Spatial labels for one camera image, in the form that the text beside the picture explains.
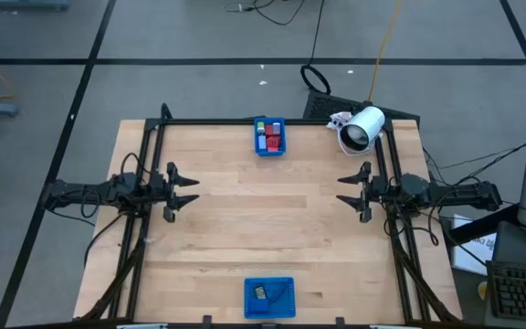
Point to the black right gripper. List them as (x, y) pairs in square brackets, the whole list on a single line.
[(381, 192)]

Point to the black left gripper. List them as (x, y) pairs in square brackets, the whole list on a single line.
[(158, 192)]

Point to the light blue wall charger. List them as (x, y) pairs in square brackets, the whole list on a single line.
[(261, 142)]

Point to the green wall charger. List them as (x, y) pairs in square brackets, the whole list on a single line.
[(260, 128)]

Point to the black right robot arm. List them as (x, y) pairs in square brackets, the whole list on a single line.
[(455, 194)]

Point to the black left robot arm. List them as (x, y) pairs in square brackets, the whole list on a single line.
[(85, 194)]

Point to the small white clip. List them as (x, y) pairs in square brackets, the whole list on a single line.
[(149, 239)]

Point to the blue plastic basket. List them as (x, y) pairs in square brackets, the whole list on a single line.
[(286, 310), (283, 153)]

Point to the black desk beam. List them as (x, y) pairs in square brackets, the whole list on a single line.
[(482, 225)]

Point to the white paper sheet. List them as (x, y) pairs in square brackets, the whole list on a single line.
[(473, 256)]

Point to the white light bar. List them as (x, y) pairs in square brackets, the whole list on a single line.
[(395, 326), (142, 326)]

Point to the yellow round object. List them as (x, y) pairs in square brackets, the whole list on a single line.
[(483, 290)]

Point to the dark grey flat device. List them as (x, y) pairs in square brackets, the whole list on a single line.
[(523, 247)]

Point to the black keyboard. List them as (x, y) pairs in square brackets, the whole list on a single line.
[(523, 292)]

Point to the black aluminium table frame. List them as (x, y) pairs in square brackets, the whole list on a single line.
[(199, 121)]

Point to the black frame bracket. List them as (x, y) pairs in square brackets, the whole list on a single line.
[(340, 321), (207, 321)]

